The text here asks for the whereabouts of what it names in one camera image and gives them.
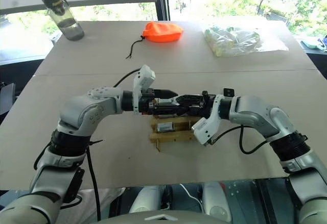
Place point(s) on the wooden rack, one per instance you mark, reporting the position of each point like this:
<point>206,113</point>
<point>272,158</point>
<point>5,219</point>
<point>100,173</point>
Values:
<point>168,137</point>

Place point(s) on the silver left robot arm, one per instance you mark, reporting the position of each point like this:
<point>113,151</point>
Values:
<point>76,111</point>

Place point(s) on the teal cloth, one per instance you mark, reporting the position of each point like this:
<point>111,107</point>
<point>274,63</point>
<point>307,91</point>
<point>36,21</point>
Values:
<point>313,44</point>

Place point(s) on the white rounded robot leg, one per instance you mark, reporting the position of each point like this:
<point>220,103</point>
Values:
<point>217,201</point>
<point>148,198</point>

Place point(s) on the grey robot torso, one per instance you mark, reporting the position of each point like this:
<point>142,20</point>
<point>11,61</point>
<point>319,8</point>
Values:
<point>161,217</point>

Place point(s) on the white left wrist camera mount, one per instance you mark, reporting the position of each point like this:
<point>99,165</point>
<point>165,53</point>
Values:
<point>145,74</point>

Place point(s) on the small silver camera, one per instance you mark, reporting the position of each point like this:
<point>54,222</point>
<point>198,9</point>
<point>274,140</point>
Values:
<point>165,127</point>
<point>164,102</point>

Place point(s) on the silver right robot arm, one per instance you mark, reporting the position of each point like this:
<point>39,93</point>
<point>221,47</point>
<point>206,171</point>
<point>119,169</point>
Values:
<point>255,114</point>

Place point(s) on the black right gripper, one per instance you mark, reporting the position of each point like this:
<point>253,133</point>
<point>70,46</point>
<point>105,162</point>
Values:
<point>208,104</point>

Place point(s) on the clear water bottle black lid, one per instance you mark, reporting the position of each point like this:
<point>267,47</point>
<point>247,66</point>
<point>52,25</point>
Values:
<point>67,22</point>

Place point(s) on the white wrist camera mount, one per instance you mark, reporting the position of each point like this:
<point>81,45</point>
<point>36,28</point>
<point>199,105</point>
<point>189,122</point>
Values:
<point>145,74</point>
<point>204,129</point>

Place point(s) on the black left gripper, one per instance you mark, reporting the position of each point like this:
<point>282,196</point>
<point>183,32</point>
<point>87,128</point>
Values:
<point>149,106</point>

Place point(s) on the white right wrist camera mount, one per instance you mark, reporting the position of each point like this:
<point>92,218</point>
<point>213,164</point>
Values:
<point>204,129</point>

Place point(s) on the clear plastic bag with contents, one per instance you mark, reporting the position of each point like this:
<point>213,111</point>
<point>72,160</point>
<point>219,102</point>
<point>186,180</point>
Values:
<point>235,40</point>

